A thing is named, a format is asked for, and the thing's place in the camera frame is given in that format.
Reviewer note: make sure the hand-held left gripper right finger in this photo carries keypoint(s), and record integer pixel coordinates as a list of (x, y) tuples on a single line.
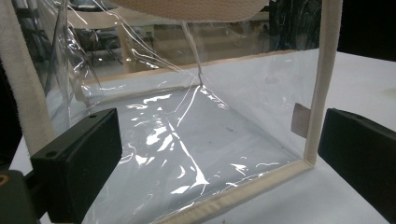
[(358, 152)]

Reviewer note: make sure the clear plastic bag beige trim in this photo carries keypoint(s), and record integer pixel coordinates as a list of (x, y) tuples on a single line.
[(186, 124)]

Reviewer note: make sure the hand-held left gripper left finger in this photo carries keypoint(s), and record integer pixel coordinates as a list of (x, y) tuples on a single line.
[(74, 168)]

